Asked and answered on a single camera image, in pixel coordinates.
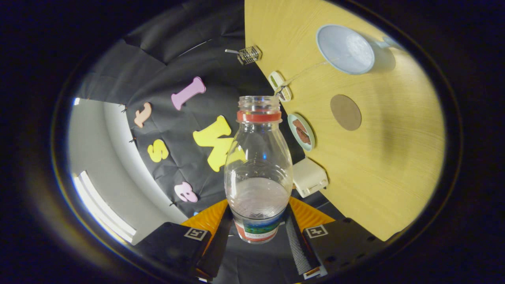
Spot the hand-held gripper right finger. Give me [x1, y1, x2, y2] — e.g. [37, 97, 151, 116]
[284, 196, 389, 280]

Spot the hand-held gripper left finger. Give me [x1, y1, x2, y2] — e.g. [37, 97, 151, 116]
[134, 198, 234, 281]

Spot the clear plastic juice bottle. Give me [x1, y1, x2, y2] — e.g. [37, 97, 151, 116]
[224, 95, 294, 244]

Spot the brown round coaster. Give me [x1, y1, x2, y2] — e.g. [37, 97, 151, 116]
[330, 94, 362, 131]

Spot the white cup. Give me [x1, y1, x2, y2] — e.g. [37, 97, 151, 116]
[316, 24, 405, 75]

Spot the white toaster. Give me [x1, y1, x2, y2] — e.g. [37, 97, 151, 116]
[292, 158, 329, 198]

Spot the wooden table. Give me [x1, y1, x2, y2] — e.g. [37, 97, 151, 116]
[244, 0, 446, 242]

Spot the large ceiling light panel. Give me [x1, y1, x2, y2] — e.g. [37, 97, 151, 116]
[73, 170, 137, 244]

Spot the light green plate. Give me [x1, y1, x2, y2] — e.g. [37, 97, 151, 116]
[287, 113, 316, 152]

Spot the white divided condiment dish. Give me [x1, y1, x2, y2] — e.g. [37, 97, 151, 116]
[268, 71, 292, 103]

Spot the wire mesh holder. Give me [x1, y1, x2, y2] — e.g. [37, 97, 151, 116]
[237, 45, 262, 65]

